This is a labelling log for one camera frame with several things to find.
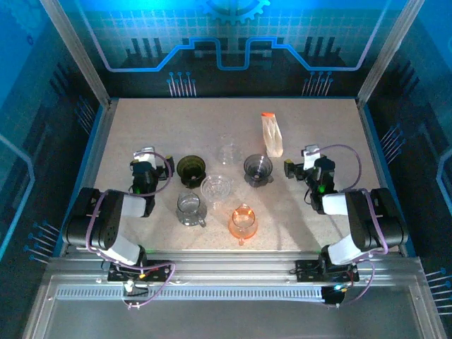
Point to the clear glass carafe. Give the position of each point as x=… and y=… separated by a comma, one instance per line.
x=229, y=150

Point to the grey glass carafe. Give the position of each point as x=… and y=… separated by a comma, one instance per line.
x=189, y=210

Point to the black control box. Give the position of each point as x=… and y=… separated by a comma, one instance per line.
x=333, y=296

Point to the blue table side rail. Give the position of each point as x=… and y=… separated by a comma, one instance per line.
x=372, y=141
x=100, y=141

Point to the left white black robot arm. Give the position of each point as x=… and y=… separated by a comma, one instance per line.
x=109, y=219

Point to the aluminium frame post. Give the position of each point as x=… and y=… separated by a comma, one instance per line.
x=386, y=53
x=81, y=53

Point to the grey plastic coffee dripper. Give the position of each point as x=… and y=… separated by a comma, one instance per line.
x=257, y=169

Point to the metal front tray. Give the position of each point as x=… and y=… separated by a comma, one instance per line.
x=229, y=318

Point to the orange glass carafe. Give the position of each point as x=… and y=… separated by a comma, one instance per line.
x=243, y=224

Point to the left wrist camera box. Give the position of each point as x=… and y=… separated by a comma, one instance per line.
x=145, y=157

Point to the coffee filter pack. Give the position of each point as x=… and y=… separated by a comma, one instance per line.
x=272, y=139

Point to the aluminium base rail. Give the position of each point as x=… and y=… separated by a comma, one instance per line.
x=229, y=265

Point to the green plastic coffee dripper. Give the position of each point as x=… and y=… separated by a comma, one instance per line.
x=190, y=169

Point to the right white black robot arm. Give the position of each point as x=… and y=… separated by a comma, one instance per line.
x=363, y=222

